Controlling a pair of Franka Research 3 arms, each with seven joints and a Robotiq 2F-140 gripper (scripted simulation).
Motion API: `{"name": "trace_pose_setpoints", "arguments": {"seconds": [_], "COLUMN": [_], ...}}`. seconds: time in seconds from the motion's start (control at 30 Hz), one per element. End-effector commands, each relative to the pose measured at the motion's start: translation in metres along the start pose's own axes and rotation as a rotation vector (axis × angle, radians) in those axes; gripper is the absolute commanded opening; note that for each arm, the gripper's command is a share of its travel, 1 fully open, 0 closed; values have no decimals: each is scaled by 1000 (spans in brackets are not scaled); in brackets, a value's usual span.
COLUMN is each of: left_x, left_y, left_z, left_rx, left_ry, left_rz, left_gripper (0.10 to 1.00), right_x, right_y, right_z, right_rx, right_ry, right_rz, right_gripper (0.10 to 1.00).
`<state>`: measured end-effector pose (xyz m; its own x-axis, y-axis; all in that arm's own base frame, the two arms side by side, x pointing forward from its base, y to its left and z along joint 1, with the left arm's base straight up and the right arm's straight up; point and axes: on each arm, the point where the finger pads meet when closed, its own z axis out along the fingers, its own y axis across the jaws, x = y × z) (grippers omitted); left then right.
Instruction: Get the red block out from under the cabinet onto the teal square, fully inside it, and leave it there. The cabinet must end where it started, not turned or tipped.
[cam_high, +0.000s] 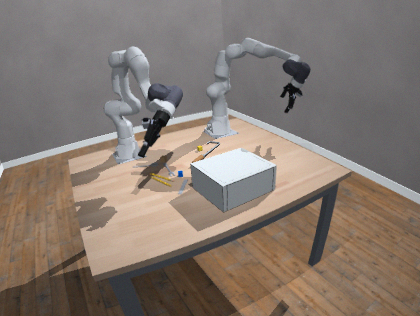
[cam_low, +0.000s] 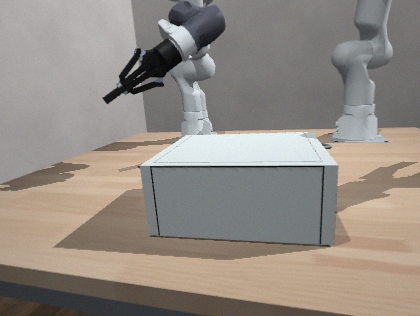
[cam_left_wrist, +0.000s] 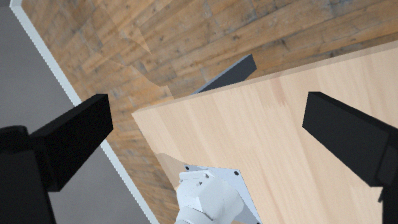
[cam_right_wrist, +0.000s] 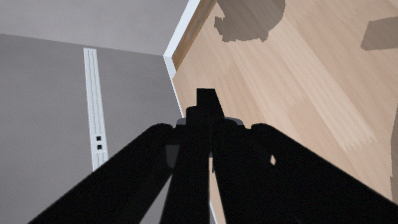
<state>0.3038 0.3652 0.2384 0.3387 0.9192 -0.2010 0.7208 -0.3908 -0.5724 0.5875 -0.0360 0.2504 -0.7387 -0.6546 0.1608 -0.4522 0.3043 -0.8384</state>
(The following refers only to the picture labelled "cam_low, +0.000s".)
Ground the steel hook with wooden handle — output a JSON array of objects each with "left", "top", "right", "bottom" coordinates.
[{"left": 320, "top": 142, "right": 332, "bottom": 149}]

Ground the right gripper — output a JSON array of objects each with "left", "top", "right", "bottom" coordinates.
[{"left": 103, "top": 39, "right": 182, "bottom": 104}]

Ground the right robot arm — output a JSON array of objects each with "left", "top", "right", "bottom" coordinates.
[{"left": 158, "top": 0, "right": 226, "bottom": 140}]

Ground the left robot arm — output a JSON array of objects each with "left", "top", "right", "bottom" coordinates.
[{"left": 331, "top": 0, "right": 393, "bottom": 141}]

